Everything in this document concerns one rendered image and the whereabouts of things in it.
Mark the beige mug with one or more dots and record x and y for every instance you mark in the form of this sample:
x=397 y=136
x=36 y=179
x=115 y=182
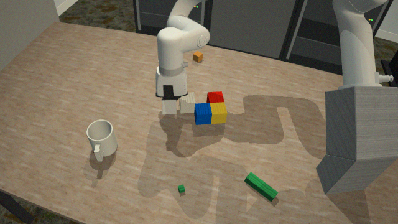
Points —
x=102 y=129

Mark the blue cube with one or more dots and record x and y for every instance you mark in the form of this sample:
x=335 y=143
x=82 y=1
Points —
x=202 y=113

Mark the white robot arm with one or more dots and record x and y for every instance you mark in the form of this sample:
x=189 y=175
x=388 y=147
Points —
x=356 y=41

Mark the yellow cube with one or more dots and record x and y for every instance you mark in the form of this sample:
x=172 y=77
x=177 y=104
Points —
x=219 y=113

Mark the orange cube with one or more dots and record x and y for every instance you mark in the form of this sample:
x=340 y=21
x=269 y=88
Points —
x=197 y=56

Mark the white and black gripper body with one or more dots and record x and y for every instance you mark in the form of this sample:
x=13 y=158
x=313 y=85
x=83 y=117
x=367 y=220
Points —
x=179 y=83

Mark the green rectangular bar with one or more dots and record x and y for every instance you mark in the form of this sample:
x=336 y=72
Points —
x=259 y=185

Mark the small green cube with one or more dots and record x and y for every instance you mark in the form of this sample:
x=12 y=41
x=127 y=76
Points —
x=181 y=188

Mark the red cube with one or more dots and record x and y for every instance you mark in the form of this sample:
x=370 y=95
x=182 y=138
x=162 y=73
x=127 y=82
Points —
x=215 y=97

